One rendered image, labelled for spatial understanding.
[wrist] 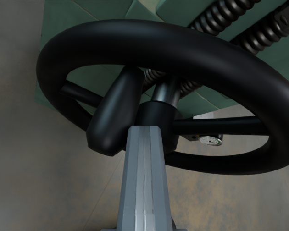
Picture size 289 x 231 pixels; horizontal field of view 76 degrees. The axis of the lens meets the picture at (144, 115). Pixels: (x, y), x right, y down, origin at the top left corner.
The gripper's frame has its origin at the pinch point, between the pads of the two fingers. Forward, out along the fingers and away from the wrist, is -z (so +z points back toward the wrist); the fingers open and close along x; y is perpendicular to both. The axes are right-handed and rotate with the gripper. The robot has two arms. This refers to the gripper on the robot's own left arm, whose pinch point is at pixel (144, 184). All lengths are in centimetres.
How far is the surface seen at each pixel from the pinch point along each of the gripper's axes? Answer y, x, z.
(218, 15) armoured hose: 4.5, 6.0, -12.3
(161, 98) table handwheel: -5.1, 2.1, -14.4
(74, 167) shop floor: -71, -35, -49
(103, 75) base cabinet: -15.4, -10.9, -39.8
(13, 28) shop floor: -18, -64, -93
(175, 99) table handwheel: -5.5, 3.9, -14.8
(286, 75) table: -7.0, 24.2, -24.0
